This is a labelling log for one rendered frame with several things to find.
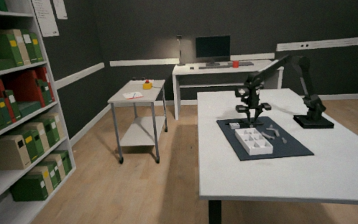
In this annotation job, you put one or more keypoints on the white divided parts tray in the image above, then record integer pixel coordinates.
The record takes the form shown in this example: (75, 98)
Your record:
(258, 146)

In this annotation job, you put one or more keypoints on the white mounting block with black holes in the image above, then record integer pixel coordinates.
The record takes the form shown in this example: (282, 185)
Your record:
(234, 126)

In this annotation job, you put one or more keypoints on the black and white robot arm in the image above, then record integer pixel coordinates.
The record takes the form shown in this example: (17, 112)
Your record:
(301, 64)

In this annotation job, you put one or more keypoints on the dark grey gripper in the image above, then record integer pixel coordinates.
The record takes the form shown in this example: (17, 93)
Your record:
(253, 103)

